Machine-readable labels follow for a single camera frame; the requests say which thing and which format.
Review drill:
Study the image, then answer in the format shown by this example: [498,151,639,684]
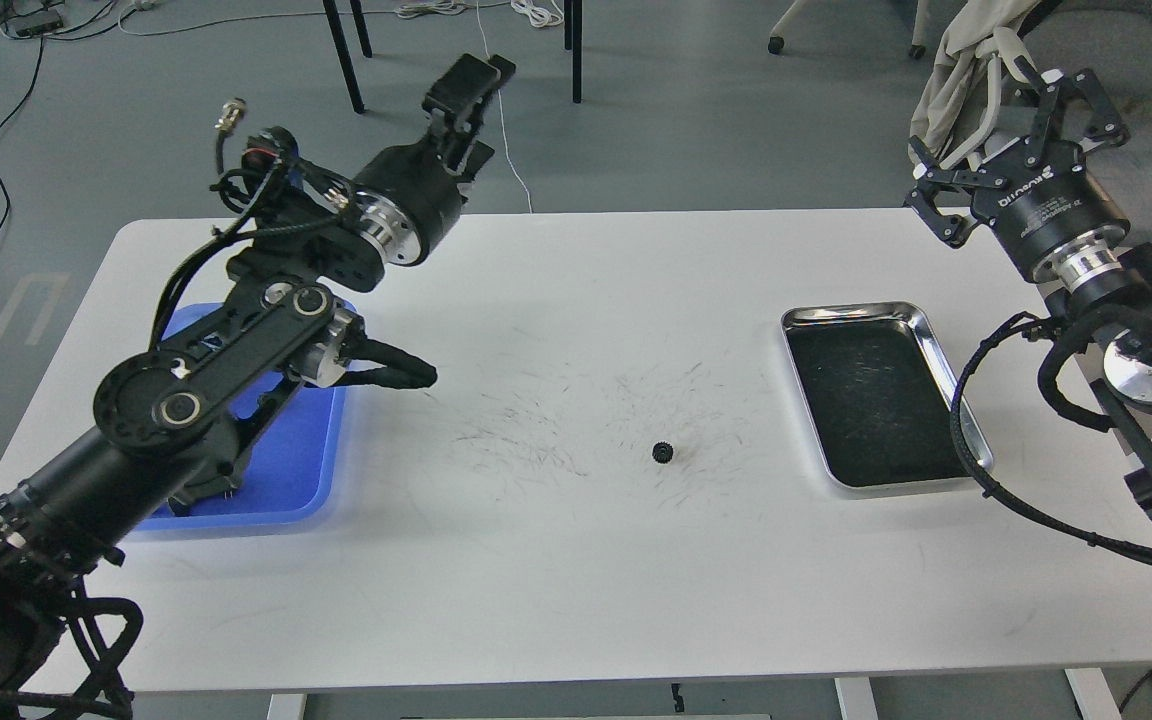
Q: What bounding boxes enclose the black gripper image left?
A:
[353,54,517,266]

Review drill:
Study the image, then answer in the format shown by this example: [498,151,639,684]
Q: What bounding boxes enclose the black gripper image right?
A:
[904,55,1134,283]

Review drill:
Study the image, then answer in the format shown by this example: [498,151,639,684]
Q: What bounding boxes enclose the small black gear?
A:
[650,441,675,464]

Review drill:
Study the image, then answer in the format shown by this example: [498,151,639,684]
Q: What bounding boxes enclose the black robot arm image left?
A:
[0,54,516,719]

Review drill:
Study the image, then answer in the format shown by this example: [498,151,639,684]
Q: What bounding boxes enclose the silver metal tray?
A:
[780,301,973,497]

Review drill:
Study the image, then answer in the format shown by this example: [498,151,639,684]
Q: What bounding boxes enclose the blue plastic tray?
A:
[121,300,359,529]

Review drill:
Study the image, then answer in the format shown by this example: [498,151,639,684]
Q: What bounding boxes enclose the beige jacket on chair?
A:
[910,1,1038,162]

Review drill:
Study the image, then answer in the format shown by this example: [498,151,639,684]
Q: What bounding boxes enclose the grey office chair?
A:
[952,1,1152,243]

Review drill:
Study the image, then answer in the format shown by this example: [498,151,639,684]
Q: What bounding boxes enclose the black table leg right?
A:
[561,0,584,105]

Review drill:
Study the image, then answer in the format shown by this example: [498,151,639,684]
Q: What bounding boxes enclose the black table leg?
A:
[321,1,372,115]
[561,0,584,105]

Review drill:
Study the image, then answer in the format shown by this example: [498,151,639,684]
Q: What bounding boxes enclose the black table leg left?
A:
[321,1,372,115]

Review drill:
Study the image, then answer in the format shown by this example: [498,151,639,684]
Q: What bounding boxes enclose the white floor cable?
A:
[394,0,564,215]

